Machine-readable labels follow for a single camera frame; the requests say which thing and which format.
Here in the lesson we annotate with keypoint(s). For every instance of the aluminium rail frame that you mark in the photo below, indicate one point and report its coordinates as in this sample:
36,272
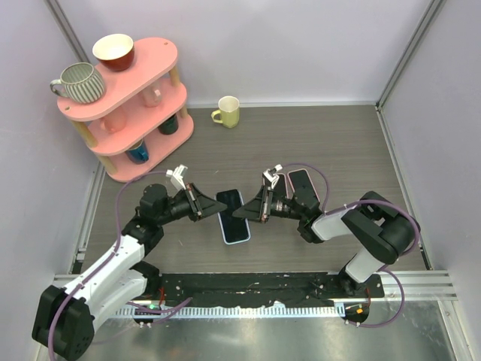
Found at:
419,286

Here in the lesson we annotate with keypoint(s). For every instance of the pink mug middle shelf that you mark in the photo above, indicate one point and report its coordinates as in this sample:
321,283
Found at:
115,121

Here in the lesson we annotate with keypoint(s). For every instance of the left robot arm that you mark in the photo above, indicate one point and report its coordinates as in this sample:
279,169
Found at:
68,317

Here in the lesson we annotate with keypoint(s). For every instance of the black phone face up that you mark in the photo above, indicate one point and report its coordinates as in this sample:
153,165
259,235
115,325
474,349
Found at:
281,184

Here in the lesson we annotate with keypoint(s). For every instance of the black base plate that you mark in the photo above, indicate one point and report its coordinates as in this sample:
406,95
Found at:
254,290

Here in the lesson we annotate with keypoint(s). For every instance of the pink mug upper shelf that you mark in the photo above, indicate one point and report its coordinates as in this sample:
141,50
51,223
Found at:
151,96

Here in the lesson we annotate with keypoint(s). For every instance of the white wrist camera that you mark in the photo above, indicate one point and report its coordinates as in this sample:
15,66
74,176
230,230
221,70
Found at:
271,176
176,177

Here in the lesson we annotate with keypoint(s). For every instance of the yellow mug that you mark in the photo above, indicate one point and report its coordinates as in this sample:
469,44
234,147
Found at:
228,112

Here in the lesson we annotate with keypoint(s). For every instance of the light blue phone case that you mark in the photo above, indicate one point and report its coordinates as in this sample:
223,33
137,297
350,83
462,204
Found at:
225,240

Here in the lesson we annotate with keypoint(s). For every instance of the dark green mug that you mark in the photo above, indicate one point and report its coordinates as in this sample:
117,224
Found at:
169,126

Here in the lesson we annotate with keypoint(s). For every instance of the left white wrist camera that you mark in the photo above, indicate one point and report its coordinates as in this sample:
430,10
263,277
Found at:
176,177

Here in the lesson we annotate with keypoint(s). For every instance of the white cable duct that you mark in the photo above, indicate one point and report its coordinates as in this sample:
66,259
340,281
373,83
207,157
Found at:
275,311

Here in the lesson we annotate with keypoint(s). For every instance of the pink three-tier shelf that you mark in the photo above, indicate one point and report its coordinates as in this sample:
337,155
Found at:
155,64

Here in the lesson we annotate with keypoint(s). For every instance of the grey striped mug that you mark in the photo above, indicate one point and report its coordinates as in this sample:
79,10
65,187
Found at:
81,82

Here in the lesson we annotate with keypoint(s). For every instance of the red bowl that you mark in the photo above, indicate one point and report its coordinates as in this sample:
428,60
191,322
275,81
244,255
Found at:
116,52

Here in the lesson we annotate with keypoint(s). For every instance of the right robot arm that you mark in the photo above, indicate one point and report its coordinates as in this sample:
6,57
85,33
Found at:
384,230

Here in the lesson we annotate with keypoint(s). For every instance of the pink mug shelf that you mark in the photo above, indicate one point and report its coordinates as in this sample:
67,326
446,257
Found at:
115,121
151,96

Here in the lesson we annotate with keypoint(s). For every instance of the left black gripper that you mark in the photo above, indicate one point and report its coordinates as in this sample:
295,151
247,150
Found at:
200,204

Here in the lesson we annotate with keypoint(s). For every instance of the blue mug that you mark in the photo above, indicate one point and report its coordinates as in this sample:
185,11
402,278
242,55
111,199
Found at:
138,153

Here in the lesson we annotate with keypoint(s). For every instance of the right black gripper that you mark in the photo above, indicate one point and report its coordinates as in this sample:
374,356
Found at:
259,207

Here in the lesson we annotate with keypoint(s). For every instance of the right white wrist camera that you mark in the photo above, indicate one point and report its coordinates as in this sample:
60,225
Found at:
271,176

